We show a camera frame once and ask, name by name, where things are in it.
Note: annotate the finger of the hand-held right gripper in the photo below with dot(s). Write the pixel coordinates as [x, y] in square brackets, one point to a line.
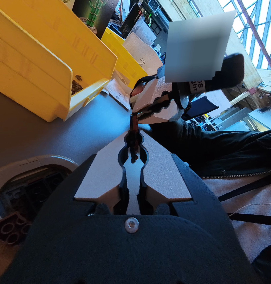
[153, 91]
[164, 113]

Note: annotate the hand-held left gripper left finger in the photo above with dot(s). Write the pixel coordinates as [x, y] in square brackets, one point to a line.
[100, 177]

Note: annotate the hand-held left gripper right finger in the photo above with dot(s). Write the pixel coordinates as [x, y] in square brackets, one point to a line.
[166, 177]

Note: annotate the round brown brick plate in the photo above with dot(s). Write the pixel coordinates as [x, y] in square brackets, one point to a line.
[135, 128]

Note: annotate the tan brick pot base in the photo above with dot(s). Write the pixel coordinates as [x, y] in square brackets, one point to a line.
[6, 168]

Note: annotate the yellow plastic bin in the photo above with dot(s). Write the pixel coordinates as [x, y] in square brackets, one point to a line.
[124, 57]
[37, 55]

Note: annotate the person's right forearm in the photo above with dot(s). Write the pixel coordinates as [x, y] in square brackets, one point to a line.
[204, 144]

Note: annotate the person's right hand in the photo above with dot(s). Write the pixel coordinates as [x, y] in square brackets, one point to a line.
[138, 89]

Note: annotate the white paper packet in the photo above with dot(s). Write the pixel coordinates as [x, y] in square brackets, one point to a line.
[117, 91]

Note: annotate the brown paper bag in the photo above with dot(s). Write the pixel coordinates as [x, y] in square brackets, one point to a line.
[146, 51]

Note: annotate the black cardboard box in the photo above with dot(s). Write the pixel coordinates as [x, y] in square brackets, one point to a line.
[132, 20]

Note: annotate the pile of small brown bricks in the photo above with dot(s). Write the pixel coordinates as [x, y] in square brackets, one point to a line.
[76, 86]

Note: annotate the black toy set box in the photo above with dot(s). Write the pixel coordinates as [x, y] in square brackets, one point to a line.
[107, 15]

